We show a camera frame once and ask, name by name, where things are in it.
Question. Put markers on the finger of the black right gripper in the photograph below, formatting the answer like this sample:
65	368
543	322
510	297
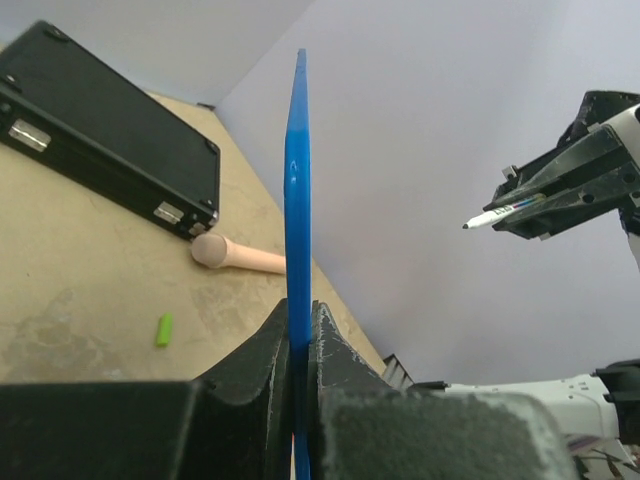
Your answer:
575	198
600	147

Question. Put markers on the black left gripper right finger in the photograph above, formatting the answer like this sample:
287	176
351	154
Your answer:
361	428

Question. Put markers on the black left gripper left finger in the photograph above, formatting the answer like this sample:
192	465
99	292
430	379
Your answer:
231	422

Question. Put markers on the white whiteboard marker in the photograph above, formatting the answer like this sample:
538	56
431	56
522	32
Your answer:
496	215

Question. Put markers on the green marker cap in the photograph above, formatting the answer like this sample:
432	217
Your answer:
164	330

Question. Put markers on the blue framed whiteboard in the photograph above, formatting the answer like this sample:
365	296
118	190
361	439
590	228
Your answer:
297	217

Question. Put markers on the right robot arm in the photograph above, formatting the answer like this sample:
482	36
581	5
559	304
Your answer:
598	413

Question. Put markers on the pink microphone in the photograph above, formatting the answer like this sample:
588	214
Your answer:
216	251

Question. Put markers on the black hard case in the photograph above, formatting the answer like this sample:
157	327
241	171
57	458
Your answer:
68	110

